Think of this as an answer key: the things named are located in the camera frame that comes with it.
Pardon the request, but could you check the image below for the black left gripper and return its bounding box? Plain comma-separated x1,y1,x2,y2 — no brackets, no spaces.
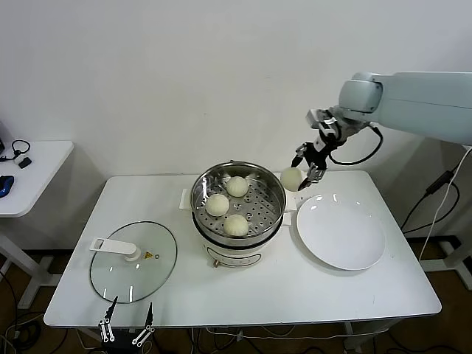
97,295,156,354

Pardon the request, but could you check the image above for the blue computer mouse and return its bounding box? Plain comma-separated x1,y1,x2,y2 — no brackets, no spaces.
0,174,16,199

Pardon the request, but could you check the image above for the white side table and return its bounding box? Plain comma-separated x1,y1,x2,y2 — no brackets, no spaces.
420,143,472,287
0,139,77,309

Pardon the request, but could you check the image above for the black headset cable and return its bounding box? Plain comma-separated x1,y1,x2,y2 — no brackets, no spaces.
0,139,32,162

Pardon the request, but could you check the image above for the black power cable with adapter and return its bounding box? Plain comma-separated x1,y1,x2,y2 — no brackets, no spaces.
400,170,462,234

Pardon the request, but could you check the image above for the white floor cable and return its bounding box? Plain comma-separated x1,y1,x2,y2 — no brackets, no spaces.
204,326,373,342

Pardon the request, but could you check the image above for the white hanging cable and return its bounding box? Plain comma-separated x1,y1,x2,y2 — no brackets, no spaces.
420,147,472,261

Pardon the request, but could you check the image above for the glass lid with white handle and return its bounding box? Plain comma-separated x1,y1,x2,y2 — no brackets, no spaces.
90,220,179,304

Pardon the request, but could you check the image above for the stainless steel steamer basket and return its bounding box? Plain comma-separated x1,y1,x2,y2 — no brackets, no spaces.
190,161,288,249

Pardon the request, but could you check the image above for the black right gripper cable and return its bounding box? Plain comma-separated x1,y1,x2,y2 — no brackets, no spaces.
329,125,384,165

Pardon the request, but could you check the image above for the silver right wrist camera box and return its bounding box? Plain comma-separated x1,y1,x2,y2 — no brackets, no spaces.
305,108,327,129

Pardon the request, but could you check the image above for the white round plate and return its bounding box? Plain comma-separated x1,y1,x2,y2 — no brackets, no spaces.
296,194,387,272

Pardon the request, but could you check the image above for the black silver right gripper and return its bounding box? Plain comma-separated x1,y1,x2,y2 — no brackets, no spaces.
291,125,342,192

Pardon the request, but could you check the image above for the white steamed baozi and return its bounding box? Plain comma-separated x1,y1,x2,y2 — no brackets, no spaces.
226,176,249,198
223,213,249,237
205,194,231,218
280,167,302,192

